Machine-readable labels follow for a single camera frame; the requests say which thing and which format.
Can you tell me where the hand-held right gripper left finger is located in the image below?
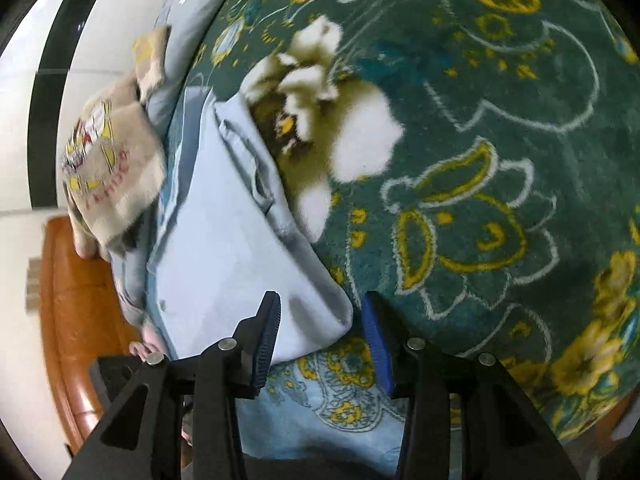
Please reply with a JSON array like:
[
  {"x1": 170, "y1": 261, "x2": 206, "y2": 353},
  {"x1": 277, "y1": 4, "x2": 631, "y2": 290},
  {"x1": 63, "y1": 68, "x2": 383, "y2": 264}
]
[{"x1": 61, "y1": 290, "x2": 281, "y2": 480}]

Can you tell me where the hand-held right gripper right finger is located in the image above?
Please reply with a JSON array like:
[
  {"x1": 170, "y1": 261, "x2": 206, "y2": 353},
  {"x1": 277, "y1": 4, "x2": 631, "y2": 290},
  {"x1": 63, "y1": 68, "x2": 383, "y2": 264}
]
[{"x1": 361, "y1": 291, "x2": 583, "y2": 480}]

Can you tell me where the light blue garment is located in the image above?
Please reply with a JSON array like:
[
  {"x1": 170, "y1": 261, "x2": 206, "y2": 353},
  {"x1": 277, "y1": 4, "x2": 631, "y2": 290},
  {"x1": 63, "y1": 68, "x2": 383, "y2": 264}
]
[{"x1": 145, "y1": 86, "x2": 354, "y2": 365}]

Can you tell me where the green floral blanket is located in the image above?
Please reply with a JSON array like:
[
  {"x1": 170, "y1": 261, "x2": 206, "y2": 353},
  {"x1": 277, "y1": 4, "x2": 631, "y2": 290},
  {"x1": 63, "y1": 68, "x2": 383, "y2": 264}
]
[{"x1": 165, "y1": 0, "x2": 640, "y2": 466}]

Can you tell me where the beige printed cloth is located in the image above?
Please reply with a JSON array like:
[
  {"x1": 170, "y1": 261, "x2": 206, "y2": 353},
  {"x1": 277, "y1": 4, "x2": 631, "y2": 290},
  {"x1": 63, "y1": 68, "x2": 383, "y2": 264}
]
[{"x1": 60, "y1": 24, "x2": 173, "y2": 260}]

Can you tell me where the light blue floral pillow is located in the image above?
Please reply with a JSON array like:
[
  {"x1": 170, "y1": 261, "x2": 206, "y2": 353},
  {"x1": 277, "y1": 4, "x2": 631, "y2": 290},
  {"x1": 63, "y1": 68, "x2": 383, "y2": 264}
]
[{"x1": 142, "y1": 0, "x2": 251, "y2": 133}]

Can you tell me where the wooden bed frame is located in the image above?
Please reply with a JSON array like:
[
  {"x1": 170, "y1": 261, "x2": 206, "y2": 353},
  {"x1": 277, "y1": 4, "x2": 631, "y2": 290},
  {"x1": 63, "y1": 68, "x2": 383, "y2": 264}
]
[{"x1": 40, "y1": 216, "x2": 143, "y2": 453}]

